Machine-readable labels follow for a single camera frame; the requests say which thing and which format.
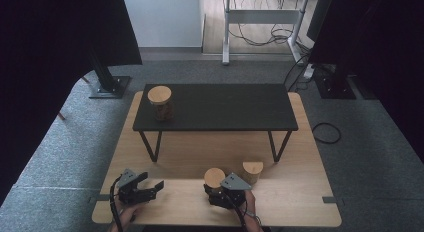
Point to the grey tape strip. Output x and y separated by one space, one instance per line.
329 199
103 197

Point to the person's left hand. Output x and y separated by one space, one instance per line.
128 215

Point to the black stand with base plate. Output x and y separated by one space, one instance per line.
335 87
108 83

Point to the large dark curtain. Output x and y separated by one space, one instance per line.
43 58
383 42

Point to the white power strip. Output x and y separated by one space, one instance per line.
309 72

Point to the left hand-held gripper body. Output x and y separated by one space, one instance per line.
128 192

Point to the person's right hand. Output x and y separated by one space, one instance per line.
250 203

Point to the glass jar pale contents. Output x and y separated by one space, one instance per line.
252 168

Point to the glass jar beige beans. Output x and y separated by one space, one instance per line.
214 177

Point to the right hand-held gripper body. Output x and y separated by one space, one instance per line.
233 183

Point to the grey metal desk frame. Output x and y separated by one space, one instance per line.
263 16

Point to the black shelf with metal legs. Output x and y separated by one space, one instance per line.
220 107

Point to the glass jar brown contents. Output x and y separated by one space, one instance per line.
160 95

